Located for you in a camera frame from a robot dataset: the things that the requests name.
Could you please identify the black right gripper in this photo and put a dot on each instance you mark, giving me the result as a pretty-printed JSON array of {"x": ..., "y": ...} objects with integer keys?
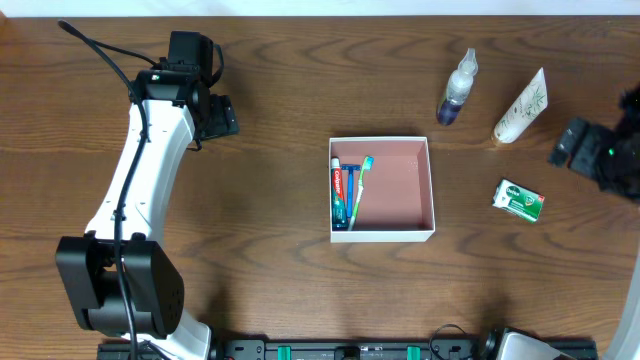
[{"x": 567, "y": 145}]

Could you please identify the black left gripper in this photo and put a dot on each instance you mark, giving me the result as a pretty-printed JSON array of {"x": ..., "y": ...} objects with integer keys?
[{"x": 222, "y": 118}]

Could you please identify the white bamboo print lotion tube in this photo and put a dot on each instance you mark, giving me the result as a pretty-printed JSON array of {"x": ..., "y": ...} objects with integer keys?
[{"x": 531, "y": 102}]

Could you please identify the green white Dettol soap pack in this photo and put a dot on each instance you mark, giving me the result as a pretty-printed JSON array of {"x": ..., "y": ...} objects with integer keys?
[{"x": 518, "y": 201}]

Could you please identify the blue disposable razor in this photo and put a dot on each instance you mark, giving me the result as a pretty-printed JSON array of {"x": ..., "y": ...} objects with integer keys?
[{"x": 351, "y": 169}]

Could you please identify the clear pump bottle blue liquid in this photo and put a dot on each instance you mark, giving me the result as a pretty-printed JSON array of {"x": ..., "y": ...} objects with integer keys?
[{"x": 457, "y": 89}]

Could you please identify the green white toothpaste tube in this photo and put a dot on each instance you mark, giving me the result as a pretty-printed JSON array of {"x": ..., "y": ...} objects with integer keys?
[{"x": 339, "y": 216}]

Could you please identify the green white toothbrush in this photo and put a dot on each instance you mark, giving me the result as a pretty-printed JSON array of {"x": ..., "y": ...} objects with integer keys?
[{"x": 365, "y": 167}]

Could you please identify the pink cardboard box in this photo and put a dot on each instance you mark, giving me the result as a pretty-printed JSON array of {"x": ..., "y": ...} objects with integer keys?
[{"x": 397, "y": 204}]

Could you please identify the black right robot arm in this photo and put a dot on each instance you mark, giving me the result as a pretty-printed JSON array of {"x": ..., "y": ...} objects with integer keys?
[{"x": 609, "y": 157}]

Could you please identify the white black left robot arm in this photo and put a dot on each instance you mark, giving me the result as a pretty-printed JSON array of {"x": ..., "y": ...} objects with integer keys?
[{"x": 116, "y": 275}]

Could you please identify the black mounting rail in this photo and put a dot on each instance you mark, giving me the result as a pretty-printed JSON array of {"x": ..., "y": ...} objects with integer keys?
[{"x": 441, "y": 349}]

